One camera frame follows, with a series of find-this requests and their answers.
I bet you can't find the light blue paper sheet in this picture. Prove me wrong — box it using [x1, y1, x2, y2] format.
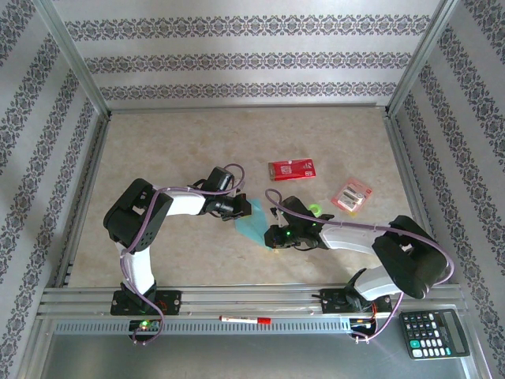
[234, 199, 277, 252]

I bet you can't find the red flat packet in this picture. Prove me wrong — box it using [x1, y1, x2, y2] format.
[267, 157, 317, 182]

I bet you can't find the red white blister pack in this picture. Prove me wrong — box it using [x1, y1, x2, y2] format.
[330, 177, 372, 212]

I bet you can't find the white red marker pen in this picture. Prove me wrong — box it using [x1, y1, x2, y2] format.
[219, 314, 272, 325]

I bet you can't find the black desk calculator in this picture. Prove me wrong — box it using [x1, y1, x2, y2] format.
[398, 310, 471, 360]

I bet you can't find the aluminium mounting rail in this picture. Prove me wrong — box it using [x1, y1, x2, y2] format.
[37, 283, 466, 317]

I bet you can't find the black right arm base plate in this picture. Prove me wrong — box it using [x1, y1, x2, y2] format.
[320, 287, 394, 315]

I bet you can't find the grey slotted cable duct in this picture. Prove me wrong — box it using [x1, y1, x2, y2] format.
[53, 320, 352, 336]

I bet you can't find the aluminium back frame bar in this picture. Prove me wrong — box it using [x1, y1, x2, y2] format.
[106, 103, 390, 115]

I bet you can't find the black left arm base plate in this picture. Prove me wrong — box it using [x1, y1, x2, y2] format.
[110, 290, 182, 316]

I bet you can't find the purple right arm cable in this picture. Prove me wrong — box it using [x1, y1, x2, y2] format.
[264, 188, 455, 343]

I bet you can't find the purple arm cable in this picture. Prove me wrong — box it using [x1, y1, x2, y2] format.
[120, 163, 245, 347]
[264, 188, 455, 343]

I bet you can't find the aluminium side frame rail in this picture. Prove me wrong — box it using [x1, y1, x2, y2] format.
[384, 112, 449, 283]
[53, 114, 111, 287]

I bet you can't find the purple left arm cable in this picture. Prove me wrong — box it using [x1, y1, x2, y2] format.
[120, 163, 245, 347]

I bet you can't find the aluminium frame post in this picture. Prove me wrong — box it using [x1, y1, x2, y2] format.
[384, 0, 461, 118]
[33, 0, 111, 119]

